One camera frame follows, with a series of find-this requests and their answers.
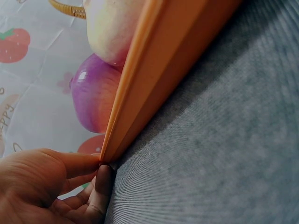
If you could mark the person's left hand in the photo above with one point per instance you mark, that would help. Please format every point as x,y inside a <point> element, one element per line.
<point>30,186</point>

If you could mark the woven wicker basket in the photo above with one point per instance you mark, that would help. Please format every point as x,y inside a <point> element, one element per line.
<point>70,9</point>

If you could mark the purple onion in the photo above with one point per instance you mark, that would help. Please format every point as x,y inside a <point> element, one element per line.
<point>93,98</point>

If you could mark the orange plastic board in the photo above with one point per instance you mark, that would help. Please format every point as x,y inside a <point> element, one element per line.
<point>163,70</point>

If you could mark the pale yellow pink fruit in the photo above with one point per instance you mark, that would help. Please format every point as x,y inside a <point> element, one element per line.
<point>109,30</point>

